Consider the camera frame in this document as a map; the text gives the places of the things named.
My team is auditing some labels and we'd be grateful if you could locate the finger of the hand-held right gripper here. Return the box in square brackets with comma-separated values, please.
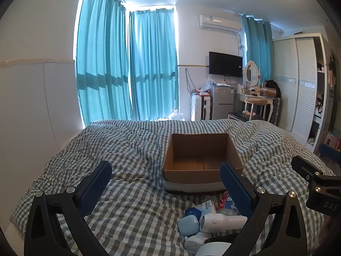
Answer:
[291, 155, 333, 179]
[319, 143, 341, 164]

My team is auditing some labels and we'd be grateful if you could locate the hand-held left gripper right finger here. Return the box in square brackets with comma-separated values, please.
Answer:
[219, 161, 313, 256]

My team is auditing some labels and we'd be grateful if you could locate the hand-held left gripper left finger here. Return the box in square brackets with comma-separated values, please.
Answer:
[24, 160, 113, 256]

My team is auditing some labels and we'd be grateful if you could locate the clear bottle red label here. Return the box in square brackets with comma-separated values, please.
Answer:
[218, 191, 240, 215]

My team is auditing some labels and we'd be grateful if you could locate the blue packet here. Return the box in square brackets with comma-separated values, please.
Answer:
[185, 199, 217, 219]

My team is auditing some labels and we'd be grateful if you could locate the brown cardboard box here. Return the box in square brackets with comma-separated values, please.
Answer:
[162, 132, 245, 195]

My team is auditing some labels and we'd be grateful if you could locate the light blue cup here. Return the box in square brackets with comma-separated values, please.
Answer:
[177, 215, 200, 236]

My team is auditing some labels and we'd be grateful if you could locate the white plastic device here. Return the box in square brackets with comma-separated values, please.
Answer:
[184, 231, 211, 252]

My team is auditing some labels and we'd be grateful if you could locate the pink stool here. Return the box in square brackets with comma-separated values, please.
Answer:
[324, 133, 341, 150]

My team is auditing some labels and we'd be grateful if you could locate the grey checked blanket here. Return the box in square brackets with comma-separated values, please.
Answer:
[9, 119, 333, 256]

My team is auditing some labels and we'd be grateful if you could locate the black low stool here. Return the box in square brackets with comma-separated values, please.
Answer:
[228, 111, 252, 120]

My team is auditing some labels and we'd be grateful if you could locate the wooden chair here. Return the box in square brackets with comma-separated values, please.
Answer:
[244, 97, 269, 120]

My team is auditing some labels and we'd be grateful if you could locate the white sliding-door wardrobe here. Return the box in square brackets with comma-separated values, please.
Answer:
[272, 33, 333, 154]

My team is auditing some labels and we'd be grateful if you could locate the black bag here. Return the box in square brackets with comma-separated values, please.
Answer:
[265, 80, 281, 98]

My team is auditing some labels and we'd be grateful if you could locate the silver fridge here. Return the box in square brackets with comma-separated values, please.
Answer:
[210, 84, 235, 120]

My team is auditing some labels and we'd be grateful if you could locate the white suitcase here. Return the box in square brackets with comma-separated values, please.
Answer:
[190, 95, 212, 121]

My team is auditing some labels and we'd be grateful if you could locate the white dressing table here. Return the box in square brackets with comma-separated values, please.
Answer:
[236, 91, 275, 124]

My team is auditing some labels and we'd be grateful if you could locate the clear plastic bag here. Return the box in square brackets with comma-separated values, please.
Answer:
[167, 108, 185, 121]

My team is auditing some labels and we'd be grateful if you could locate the white oval mirror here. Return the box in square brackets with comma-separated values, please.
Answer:
[243, 60, 260, 87]

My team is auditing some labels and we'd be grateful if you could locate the crumpled plastic bag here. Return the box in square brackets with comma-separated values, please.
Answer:
[201, 78, 217, 92]

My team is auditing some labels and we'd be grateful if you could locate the narrow teal curtain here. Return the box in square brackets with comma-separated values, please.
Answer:
[241, 13, 275, 82]

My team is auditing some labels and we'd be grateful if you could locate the wide teal curtain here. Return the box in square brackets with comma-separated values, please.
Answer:
[75, 0, 133, 127]

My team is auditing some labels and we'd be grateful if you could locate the white air conditioner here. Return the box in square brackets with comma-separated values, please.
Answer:
[198, 14, 243, 32]

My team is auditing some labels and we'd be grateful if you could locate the black wall television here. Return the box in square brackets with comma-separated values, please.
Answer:
[208, 51, 243, 78]

